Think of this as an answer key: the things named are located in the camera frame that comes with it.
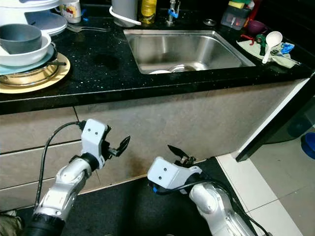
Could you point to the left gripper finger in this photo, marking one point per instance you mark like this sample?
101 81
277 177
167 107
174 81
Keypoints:
122 146

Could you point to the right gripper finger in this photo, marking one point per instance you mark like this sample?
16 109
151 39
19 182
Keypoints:
179 154

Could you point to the dark grey mug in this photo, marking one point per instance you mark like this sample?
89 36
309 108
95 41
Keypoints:
22 37

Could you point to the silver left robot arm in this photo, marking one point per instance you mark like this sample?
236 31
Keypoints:
66 184

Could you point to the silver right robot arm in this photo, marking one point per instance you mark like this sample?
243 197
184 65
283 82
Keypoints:
214 206

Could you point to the green red kitchen tool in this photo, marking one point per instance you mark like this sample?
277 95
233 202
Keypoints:
260 45

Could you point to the small blue kitchen tool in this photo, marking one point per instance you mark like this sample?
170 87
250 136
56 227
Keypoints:
287 47

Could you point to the beige drawer front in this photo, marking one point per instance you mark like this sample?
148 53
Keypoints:
29 130
15 196
19 167

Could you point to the gold charger plate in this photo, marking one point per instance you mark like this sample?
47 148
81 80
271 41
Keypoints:
29 89

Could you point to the stainless steel sink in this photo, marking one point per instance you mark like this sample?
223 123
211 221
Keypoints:
187 49

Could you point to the light blue plate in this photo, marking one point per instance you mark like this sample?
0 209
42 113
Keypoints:
29 70

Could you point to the blue floor bowl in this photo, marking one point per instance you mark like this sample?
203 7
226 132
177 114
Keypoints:
309 146

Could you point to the robot left leg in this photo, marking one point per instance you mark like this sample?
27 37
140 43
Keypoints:
10 223

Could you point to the round metal sink stopper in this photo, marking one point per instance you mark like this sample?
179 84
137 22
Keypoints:
209 22

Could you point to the yellow glass jar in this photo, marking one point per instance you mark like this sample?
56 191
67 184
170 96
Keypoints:
148 11

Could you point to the pale green dish cloth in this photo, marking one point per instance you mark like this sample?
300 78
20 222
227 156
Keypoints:
283 60

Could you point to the grey cylindrical appliance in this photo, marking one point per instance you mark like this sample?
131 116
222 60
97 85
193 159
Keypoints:
124 7

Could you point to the steel faucet with blue clip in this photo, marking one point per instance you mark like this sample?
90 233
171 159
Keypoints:
173 14

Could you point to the white printed mug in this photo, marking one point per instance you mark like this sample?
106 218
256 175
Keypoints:
71 11

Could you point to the clear plastic container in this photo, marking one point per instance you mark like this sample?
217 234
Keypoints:
234 19

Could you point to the purple cup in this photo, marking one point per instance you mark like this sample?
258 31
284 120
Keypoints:
257 27

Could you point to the white plastic ladle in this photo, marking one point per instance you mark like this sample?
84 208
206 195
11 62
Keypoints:
274 38

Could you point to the yellow green sponge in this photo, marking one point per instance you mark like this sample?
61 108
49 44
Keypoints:
238 4

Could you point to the red package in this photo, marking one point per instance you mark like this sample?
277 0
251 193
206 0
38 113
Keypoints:
256 10

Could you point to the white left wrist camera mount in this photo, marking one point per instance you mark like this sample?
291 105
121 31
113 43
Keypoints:
94 137

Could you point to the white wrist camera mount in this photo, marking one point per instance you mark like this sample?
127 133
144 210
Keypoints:
170 174
94 137

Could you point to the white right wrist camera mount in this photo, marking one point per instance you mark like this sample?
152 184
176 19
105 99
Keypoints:
170 174

